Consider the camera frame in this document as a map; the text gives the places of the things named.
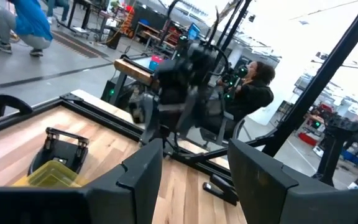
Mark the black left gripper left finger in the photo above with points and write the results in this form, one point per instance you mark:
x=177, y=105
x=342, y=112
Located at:
x=73, y=205

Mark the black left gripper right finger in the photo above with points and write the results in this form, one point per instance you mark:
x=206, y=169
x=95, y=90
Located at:
x=291, y=205

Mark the yellow transparent pencil box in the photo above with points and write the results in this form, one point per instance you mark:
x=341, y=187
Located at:
x=51, y=175

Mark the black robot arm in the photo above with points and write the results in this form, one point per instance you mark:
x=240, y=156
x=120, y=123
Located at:
x=337, y=137

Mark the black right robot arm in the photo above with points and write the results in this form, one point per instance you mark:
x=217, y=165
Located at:
x=179, y=81

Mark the black hole punch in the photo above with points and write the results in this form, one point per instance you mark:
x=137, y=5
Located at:
x=61, y=154

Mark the black stapler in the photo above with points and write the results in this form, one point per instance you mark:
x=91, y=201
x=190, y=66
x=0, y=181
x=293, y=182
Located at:
x=221, y=191

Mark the grey office chair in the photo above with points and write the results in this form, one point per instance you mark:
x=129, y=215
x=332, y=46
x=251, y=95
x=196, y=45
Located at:
x=225, y=124

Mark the person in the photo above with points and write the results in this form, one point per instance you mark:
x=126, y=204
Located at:
x=30, y=21
x=64, y=7
x=250, y=96

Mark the black box with green light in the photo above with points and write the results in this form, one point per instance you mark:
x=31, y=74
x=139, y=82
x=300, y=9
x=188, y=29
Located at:
x=110, y=91

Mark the wooden-topped table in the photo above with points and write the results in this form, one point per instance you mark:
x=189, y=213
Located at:
x=132, y=71

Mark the blue monitor screen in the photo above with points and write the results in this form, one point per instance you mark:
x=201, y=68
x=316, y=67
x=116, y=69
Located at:
x=194, y=31

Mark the black aluminium table frame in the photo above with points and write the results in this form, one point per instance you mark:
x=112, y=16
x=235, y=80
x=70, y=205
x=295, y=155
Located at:
x=104, y=116

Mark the black overhead camera post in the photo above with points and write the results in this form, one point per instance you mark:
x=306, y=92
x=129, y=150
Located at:
x=322, y=74

